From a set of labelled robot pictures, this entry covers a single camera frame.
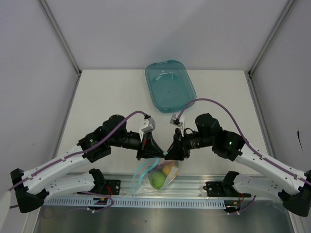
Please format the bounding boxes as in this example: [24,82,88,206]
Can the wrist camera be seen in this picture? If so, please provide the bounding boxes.
[138,117,156,141]
[170,113,185,133]

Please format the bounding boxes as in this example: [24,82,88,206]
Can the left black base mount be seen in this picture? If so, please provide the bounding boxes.
[103,180,121,196]

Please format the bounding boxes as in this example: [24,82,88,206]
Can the light green toy cabbage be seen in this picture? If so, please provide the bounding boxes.
[149,171,167,190]

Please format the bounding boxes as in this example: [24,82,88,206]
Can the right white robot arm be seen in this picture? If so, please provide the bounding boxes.
[165,114,311,217]

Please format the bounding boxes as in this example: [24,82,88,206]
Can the teal plastic tray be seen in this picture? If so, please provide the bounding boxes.
[145,60,197,113]

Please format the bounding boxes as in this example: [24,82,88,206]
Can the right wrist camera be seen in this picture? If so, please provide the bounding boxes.
[170,113,185,133]

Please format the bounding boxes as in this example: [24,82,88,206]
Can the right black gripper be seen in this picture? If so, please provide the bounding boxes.
[165,128,214,161]

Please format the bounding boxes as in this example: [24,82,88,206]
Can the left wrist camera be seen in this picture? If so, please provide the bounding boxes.
[138,117,156,141]

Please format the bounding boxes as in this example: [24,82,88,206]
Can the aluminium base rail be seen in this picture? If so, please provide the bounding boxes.
[68,172,296,200]

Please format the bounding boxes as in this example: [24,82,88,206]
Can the white slotted cable duct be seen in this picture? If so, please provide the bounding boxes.
[44,197,226,209]

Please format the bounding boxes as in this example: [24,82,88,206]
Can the clear zip top bag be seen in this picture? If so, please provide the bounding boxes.
[130,158,183,196]

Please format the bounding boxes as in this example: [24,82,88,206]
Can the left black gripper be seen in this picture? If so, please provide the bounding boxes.
[110,132,165,161]

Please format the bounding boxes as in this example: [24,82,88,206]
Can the purple toy eggplant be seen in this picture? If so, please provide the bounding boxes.
[155,161,167,170]

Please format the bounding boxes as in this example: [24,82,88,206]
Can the yellow toy lemon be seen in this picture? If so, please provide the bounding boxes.
[162,165,173,176]

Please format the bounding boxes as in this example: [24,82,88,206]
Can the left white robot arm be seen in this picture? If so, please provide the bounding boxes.
[10,115,164,213]

